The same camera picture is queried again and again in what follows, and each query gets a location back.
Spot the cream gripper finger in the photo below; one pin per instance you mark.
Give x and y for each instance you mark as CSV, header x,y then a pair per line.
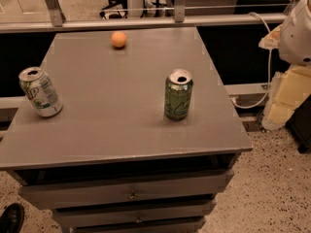
x,y
287,92
271,40

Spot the green soda can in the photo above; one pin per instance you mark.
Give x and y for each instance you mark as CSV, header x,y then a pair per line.
x,y
178,90

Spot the white 7up can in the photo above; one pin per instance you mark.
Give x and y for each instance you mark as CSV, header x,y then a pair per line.
x,y
38,88

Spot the metal railing frame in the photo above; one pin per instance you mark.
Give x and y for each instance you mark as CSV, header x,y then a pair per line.
x,y
20,16

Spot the grey drawer cabinet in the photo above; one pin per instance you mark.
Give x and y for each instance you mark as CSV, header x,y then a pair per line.
x,y
112,124

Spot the black office chair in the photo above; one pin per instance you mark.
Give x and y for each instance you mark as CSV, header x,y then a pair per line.
x,y
113,0

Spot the black shoe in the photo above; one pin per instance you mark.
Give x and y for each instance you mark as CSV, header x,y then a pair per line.
x,y
12,219

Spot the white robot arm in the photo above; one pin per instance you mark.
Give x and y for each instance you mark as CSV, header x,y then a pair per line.
x,y
295,36

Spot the orange fruit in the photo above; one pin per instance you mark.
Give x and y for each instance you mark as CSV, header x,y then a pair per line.
x,y
118,39

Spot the bottom grey drawer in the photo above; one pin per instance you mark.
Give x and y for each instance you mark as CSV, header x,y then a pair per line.
x,y
176,225

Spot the middle grey drawer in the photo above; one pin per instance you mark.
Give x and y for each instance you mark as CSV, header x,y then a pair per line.
x,y
135,213

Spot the top grey drawer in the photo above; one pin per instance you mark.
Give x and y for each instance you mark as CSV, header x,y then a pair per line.
x,y
70,195

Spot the grey drawer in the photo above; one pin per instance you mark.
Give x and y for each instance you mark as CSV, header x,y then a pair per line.
x,y
70,195
135,213
176,225

